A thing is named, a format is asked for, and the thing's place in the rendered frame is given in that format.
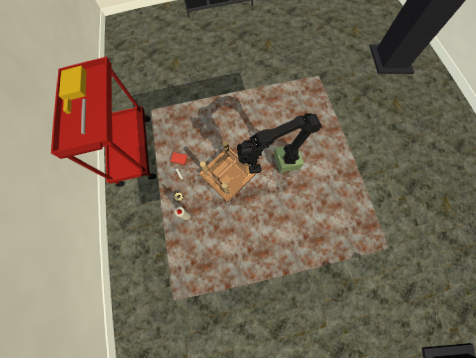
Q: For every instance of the red flat block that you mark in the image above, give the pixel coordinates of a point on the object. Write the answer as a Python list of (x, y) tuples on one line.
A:
[(179, 158)]

